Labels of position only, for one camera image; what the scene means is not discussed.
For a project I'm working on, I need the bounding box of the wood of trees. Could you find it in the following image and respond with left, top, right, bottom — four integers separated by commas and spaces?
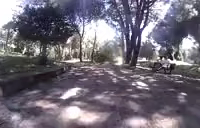
0, 0, 200, 68

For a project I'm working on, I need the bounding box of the grass verge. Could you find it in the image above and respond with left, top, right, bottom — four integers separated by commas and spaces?
0, 53, 69, 78

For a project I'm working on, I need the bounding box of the bench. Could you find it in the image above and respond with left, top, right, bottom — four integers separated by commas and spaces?
151, 57, 176, 75

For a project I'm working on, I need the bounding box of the large dark tree trunk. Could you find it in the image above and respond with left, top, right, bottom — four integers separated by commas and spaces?
121, 0, 149, 68

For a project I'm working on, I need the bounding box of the low stone kerb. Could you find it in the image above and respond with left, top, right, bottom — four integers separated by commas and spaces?
0, 66, 68, 98

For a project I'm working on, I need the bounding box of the brown dirt path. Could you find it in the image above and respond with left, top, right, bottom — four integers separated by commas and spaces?
0, 62, 200, 128

